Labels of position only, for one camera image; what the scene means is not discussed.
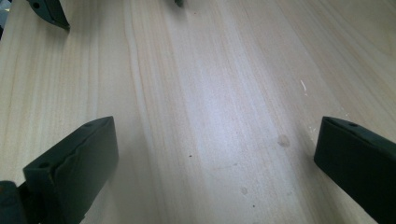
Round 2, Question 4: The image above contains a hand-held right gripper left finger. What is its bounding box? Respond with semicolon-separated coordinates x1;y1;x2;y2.
22;116;120;224

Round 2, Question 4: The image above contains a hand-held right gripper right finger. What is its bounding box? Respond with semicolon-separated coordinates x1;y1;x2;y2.
313;116;396;224

